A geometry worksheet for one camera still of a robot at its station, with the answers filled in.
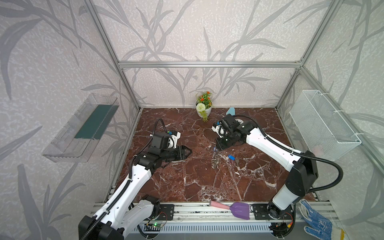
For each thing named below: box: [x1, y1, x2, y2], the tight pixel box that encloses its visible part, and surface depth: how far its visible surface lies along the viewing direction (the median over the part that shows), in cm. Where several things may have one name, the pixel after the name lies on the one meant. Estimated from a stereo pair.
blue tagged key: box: [228, 154, 240, 165], surface depth 95 cm
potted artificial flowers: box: [195, 91, 213, 122], surface depth 107 cm
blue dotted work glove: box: [298, 199, 333, 240], surface depth 72 cm
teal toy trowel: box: [226, 107, 236, 116], surface depth 121 cm
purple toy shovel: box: [209, 200, 251, 220], surface depth 76 cm
